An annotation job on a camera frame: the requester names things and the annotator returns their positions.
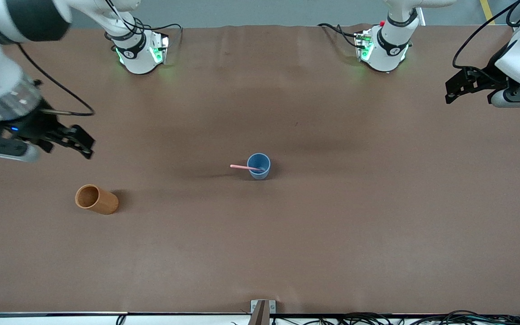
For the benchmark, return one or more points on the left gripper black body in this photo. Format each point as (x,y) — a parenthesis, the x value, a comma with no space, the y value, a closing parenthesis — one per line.
(487,77)

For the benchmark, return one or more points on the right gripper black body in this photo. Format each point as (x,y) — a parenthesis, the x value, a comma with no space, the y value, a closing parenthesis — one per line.
(33,126)

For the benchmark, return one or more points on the pink chopstick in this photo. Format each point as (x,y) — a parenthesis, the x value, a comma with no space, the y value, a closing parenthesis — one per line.
(241,167)

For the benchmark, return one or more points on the blue plastic cup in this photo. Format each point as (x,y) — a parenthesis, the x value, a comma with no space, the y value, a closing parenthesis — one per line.
(260,175)

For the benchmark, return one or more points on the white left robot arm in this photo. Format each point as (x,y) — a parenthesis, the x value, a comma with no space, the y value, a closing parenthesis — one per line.
(388,49)

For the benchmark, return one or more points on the brown wooden cup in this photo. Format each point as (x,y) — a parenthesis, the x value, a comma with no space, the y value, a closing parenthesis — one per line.
(104,203)

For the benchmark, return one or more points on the brown table cover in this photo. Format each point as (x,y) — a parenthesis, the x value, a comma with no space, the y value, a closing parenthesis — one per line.
(260,243)

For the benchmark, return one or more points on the grey metal bracket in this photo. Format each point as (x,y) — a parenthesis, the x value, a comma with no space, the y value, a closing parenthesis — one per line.
(254,307)

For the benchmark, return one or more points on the brown camera pole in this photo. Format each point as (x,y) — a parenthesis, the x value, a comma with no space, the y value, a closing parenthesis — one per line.
(261,317)

